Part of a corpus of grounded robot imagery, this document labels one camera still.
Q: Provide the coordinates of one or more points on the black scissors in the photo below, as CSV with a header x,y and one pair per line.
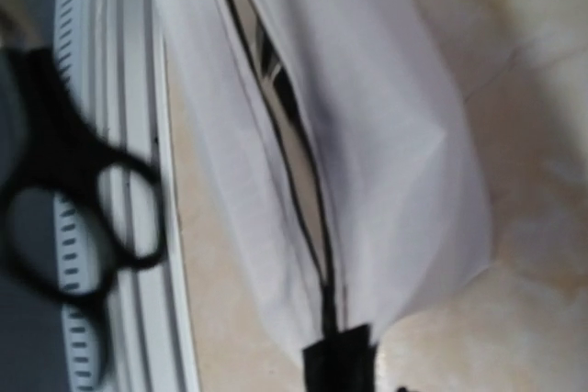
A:
x,y
62,154

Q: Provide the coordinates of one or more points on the white drawstring pouch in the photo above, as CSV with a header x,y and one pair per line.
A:
x,y
343,164

